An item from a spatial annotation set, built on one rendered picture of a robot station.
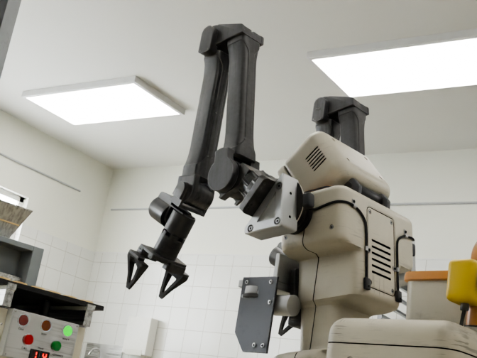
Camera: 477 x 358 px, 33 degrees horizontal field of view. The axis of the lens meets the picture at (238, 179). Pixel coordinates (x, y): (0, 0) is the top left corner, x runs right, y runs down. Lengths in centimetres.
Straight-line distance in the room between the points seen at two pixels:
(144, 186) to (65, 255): 103
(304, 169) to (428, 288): 43
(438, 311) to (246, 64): 72
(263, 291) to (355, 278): 20
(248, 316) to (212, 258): 572
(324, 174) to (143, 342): 592
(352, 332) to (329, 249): 34
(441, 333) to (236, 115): 74
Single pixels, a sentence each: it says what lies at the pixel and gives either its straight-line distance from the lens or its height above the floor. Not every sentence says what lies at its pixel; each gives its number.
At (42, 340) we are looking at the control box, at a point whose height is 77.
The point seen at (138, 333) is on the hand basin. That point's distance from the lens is 762.
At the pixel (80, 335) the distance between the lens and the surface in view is 269.
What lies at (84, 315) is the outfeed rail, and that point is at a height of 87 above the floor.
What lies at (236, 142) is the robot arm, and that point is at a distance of 176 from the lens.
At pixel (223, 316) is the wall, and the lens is 724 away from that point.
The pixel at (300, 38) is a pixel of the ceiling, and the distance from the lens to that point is 521.
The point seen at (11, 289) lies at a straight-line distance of 251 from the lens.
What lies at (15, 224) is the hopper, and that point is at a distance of 342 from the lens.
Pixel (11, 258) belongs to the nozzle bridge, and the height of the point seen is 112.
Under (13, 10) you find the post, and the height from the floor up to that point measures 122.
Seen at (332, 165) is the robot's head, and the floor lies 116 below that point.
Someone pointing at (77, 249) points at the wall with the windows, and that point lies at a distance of 822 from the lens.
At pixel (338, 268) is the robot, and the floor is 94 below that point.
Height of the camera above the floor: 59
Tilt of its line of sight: 17 degrees up
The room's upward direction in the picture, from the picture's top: 10 degrees clockwise
